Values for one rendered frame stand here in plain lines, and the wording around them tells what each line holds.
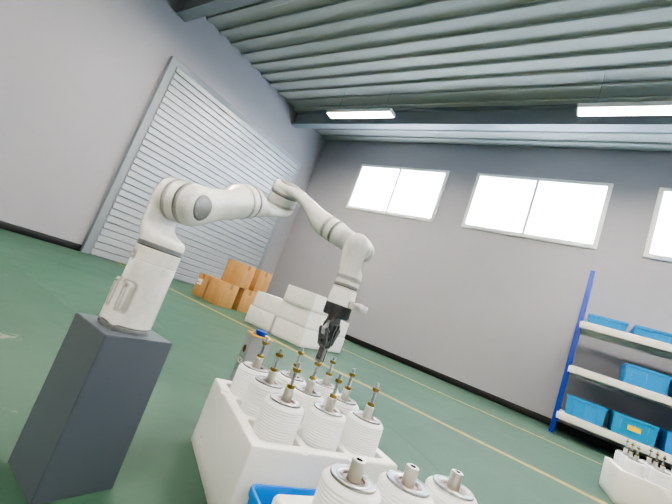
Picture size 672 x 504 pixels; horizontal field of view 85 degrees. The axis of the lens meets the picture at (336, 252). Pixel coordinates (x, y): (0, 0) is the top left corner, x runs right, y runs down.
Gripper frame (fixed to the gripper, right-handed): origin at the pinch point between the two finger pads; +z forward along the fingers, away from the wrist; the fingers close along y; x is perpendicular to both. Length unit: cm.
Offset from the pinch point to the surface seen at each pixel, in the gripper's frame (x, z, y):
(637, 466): 146, 12, -170
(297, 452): 8.3, 17.6, 19.7
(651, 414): 269, -24, -450
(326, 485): 19.8, 11.3, 41.2
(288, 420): 4.1, 12.7, 19.9
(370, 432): 19.3, 12.0, 3.2
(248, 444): 0.0, 18.0, 26.4
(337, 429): 12.8, 12.7, 10.3
